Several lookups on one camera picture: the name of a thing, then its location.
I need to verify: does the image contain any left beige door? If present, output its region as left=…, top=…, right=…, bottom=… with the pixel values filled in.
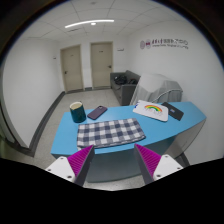
left=61, top=45, right=83, bottom=92

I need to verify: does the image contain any white rainbow tablet case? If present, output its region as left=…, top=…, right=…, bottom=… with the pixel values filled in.
left=133, top=100, right=168, bottom=122

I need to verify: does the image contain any purple smartphone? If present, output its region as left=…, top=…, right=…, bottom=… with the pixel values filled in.
left=87, top=106, right=107, bottom=120

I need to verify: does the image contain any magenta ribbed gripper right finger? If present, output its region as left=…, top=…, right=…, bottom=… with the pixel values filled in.
left=134, top=144, right=182, bottom=184

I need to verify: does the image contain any grey sofa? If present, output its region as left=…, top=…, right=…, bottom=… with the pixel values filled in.
left=110, top=70, right=140, bottom=106

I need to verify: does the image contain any blue white checkered towel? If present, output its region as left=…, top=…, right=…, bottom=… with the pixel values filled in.
left=77, top=118, right=146, bottom=148

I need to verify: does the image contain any right beige door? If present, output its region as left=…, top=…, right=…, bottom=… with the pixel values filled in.
left=91, top=42, right=113, bottom=88

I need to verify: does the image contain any ceiling strip light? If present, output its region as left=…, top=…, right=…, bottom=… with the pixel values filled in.
left=65, top=19, right=115, bottom=29

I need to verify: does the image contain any black bag on sofa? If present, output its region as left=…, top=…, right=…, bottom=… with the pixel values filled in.
left=114, top=75, right=127, bottom=85

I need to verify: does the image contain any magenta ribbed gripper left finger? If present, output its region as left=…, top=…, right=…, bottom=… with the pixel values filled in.
left=46, top=145, right=95, bottom=186

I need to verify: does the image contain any black notebook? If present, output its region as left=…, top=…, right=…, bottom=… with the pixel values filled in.
left=163, top=102, right=184, bottom=121

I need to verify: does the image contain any grey covered equipment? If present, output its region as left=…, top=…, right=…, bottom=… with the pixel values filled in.
left=130, top=74, right=183, bottom=105

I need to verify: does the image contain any beige door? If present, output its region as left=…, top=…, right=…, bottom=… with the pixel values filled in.
left=61, top=45, right=83, bottom=92
left=91, top=42, right=113, bottom=88

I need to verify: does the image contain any wall logo sign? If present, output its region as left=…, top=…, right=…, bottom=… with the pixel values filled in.
left=140, top=38, right=189, bottom=49

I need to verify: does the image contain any dark green mug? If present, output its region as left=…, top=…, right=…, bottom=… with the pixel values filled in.
left=70, top=101, right=86, bottom=123

